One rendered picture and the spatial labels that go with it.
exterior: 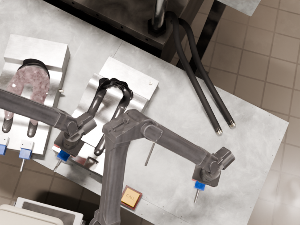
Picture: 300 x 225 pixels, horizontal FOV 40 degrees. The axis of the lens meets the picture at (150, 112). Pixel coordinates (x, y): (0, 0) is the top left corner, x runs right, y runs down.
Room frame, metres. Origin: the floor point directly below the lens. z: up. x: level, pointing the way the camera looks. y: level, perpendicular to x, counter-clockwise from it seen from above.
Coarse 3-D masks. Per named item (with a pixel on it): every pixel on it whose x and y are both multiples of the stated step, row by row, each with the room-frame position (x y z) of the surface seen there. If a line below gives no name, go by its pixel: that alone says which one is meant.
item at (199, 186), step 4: (196, 180) 0.29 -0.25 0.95; (196, 184) 0.27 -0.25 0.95; (200, 184) 0.27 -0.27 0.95; (204, 184) 0.28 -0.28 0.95; (196, 188) 0.25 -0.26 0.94; (200, 188) 0.26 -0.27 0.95; (204, 188) 0.26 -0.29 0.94; (196, 192) 0.24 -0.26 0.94; (196, 196) 0.22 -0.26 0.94; (196, 200) 0.21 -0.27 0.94
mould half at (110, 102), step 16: (112, 64) 0.73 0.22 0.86; (96, 80) 0.61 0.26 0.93; (128, 80) 0.67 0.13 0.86; (144, 80) 0.69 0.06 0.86; (112, 96) 0.55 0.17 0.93; (144, 96) 0.61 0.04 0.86; (80, 112) 0.46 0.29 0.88; (96, 112) 0.48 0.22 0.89; (112, 112) 0.49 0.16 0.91; (96, 128) 0.41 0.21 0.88; (96, 144) 0.34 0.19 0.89; (80, 160) 0.26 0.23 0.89
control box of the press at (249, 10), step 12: (216, 0) 1.10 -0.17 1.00; (228, 0) 1.03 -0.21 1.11; (240, 0) 1.02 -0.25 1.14; (252, 0) 1.01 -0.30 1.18; (216, 12) 1.09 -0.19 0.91; (252, 12) 1.01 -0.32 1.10; (204, 24) 1.10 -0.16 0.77; (216, 24) 1.08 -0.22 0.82; (204, 36) 1.09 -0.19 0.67; (204, 48) 1.09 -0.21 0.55; (192, 60) 1.09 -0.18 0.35
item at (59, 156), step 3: (60, 150) 0.27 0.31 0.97; (60, 153) 0.26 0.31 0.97; (63, 153) 0.26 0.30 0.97; (66, 153) 0.26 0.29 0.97; (57, 156) 0.24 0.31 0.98; (60, 156) 0.25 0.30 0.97; (63, 156) 0.25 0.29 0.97; (66, 156) 0.25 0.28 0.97; (69, 156) 0.26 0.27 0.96; (60, 159) 0.23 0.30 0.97; (63, 159) 0.24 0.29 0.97; (66, 159) 0.24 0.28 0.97; (60, 162) 0.22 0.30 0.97; (57, 165) 0.21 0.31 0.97; (54, 168) 0.19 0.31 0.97; (54, 171) 0.18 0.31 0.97
